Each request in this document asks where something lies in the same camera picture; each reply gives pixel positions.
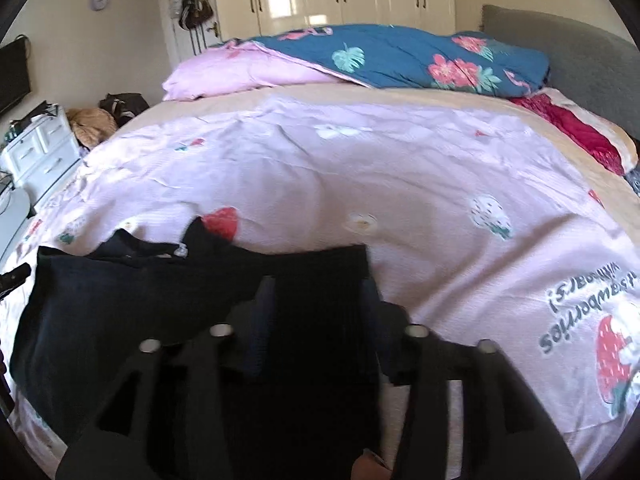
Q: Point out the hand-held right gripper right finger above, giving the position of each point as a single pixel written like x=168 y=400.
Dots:
x=372 y=305

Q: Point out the hanging bags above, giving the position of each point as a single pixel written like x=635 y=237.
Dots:
x=195 y=7

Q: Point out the blue floral quilt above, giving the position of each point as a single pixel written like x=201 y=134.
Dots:
x=400 y=55

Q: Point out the pink pillow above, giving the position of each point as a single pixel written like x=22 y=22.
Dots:
x=240 y=72

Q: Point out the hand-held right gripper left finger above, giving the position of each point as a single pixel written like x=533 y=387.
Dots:
x=260 y=315

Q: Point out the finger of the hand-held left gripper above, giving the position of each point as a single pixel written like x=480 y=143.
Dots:
x=15 y=280

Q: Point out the black bag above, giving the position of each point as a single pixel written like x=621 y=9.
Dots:
x=125 y=107

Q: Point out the black television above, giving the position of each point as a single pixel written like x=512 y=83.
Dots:
x=12 y=75

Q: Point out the red blanket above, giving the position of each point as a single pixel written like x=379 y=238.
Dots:
x=575 y=130

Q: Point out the person's right hand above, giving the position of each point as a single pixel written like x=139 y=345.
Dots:
x=370 y=466

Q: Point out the pink strawberry printed sheet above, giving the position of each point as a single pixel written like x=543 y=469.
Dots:
x=400 y=185

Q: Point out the round wall clock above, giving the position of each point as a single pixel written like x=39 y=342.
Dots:
x=99 y=1

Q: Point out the white drawer cabinet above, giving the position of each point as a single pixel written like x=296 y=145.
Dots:
x=40 y=150

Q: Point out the grey headboard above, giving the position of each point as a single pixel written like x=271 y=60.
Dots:
x=575 y=60

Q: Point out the black pants with orange patches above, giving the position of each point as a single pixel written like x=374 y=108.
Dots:
x=125 y=300

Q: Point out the white door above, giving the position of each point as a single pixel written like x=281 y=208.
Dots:
x=170 y=35

